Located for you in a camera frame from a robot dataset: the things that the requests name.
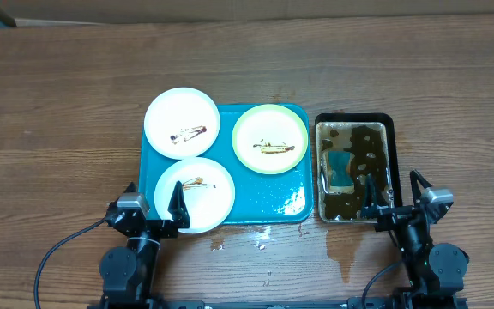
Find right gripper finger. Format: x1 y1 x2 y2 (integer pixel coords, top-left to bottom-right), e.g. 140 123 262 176
409 169 432 202
362 174 388 209

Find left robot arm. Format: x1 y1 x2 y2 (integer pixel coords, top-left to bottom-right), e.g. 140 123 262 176
99 181 190 308

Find yellow-green rimmed plate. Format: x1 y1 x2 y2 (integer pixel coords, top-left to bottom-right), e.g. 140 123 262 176
232 104 309 175

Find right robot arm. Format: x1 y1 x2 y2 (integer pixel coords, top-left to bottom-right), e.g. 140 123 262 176
361 170 469 308

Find white plate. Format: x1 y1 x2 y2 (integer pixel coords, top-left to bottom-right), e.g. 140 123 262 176
154 157 235 234
143 87 220 160

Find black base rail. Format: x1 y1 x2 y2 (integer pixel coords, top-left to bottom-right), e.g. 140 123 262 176
87 295 469 309

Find teal yellow sponge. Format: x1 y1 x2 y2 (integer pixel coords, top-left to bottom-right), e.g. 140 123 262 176
328 150 354 194

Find black rinse tray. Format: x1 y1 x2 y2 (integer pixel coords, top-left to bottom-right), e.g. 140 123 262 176
314 112 402 224

